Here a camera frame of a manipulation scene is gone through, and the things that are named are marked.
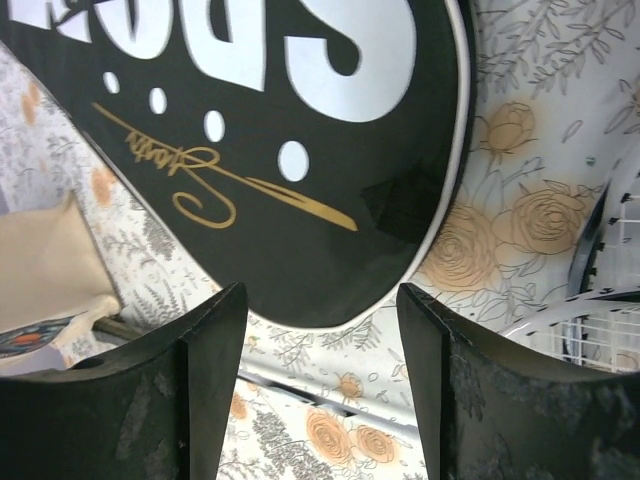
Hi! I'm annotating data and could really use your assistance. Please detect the floral table mat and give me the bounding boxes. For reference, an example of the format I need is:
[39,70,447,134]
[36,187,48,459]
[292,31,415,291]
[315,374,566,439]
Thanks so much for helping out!
[1,1,639,479]

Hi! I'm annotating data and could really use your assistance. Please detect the white racket black handle right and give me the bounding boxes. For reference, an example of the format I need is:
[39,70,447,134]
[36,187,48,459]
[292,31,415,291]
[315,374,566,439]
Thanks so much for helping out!
[567,144,639,296]

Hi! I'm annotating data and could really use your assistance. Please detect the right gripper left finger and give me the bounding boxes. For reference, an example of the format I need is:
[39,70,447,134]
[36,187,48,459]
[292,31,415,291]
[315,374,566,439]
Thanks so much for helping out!
[1,283,248,480]

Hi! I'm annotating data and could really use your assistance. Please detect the beige canvas tote bag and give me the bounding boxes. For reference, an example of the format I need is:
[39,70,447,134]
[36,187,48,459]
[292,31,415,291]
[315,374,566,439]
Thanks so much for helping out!
[1,192,121,377]

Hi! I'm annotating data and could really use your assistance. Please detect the black sport racket cover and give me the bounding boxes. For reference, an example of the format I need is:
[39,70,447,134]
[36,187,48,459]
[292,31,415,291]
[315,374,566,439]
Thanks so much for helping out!
[1,1,475,328]

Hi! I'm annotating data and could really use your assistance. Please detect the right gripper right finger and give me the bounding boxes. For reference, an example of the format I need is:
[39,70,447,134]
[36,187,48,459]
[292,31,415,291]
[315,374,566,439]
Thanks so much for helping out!
[397,283,639,479]

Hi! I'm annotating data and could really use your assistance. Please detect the white racket black handle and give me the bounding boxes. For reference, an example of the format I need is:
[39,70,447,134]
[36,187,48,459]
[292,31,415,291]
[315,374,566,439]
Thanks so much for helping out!
[567,144,639,296]
[94,287,640,436]

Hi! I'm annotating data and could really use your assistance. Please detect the white racket black handle front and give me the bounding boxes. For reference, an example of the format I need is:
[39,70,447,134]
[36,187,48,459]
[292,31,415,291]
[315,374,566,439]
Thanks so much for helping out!
[94,287,640,436]

